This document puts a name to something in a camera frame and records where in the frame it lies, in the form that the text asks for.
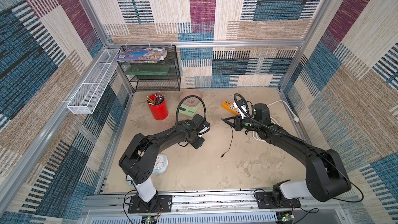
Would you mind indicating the aluminium front rail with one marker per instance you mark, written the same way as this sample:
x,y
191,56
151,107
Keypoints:
x,y
233,206

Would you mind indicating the green electronic kitchen scale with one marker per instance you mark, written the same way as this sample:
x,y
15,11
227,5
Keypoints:
x,y
188,110

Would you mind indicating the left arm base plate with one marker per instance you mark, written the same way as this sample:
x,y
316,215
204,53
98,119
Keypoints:
x,y
160,203

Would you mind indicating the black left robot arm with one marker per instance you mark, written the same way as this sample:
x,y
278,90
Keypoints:
x,y
138,160

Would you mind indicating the white wire mesh basket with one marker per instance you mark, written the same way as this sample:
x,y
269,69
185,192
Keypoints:
x,y
89,93

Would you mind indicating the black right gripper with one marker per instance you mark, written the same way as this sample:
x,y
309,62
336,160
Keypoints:
x,y
238,124

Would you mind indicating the red pen holder cup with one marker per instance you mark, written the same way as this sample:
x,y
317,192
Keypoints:
x,y
159,112

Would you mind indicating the pink bowl with panda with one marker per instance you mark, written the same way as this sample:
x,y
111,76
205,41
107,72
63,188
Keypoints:
x,y
192,101

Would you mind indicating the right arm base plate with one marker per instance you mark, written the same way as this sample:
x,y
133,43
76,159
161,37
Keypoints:
x,y
269,200

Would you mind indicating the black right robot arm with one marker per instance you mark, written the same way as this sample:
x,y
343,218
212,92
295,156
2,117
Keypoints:
x,y
326,177

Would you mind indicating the black wire mesh shelf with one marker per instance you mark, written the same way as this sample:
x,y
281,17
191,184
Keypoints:
x,y
163,75

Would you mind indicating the round light blue clock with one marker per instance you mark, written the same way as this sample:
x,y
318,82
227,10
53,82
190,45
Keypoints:
x,y
161,164

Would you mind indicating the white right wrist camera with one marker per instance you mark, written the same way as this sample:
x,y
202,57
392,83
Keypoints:
x,y
243,110

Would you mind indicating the orange power strip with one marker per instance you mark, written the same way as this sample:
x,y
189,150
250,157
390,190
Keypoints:
x,y
228,106

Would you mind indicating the green folder in shelf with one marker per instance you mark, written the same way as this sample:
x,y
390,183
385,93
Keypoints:
x,y
147,70

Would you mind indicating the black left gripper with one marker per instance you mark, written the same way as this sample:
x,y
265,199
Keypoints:
x,y
199,145

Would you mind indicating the pens and pencils bundle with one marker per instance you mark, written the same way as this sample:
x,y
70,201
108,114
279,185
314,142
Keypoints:
x,y
156,99

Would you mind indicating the colourful magazine on shelf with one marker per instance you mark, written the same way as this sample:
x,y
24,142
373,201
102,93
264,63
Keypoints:
x,y
147,55

